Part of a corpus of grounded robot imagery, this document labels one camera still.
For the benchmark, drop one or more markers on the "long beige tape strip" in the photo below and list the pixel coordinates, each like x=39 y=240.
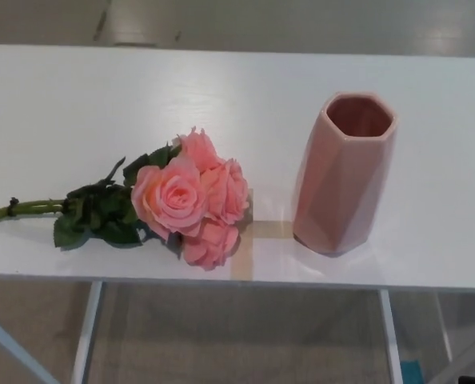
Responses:
x=272 y=229

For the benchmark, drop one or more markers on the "thin white table leg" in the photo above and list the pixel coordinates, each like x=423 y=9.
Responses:
x=444 y=324

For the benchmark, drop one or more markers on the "teal floor tape patch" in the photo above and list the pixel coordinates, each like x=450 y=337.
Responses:
x=413 y=368

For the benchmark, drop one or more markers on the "light blue metal bar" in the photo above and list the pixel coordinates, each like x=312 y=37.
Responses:
x=17 y=348

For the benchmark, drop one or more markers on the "pink rose bouquet green leaves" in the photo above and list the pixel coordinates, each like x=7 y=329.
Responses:
x=169 y=196

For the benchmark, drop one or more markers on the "pink faceted ceramic vase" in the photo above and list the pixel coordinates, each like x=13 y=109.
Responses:
x=341 y=192

